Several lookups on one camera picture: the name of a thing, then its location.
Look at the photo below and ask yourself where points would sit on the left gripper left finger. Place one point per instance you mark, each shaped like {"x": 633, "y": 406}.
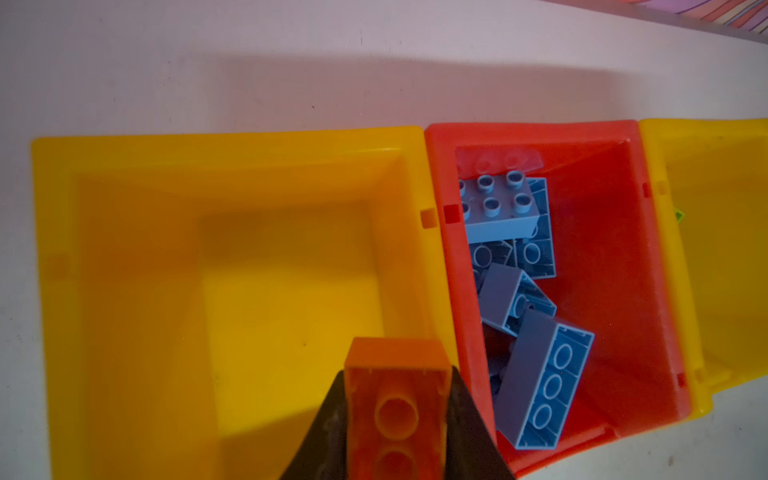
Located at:
{"x": 323, "y": 451}

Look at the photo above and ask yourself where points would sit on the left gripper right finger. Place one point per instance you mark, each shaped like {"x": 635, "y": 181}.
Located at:
{"x": 470, "y": 453}

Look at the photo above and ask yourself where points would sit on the orange lego brick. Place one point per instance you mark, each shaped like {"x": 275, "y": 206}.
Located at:
{"x": 397, "y": 393}

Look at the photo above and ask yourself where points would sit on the blue lego brick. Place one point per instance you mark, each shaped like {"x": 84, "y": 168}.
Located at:
{"x": 506, "y": 294}
{"x": 535, "y": 254}
{"x": 540, "y": 380}
{"x": 483, "y": 255}
{"x": 498, "y": 207}

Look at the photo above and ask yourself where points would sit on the left yellow plastic bin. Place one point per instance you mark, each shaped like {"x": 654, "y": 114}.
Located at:
{"x": 199, "y": 293}

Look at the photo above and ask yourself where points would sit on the yellow plastic bin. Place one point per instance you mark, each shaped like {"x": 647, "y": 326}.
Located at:
{"x": 199, "y": 293}
{"x": 715, "y": 260}

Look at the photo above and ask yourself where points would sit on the red plastic bin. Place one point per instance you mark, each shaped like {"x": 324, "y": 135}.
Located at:
{"x": 609, "y": 278}

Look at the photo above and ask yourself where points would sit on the right yellow plastic bin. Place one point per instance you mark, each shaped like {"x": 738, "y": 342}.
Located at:
{"x": 715, "y": 260}

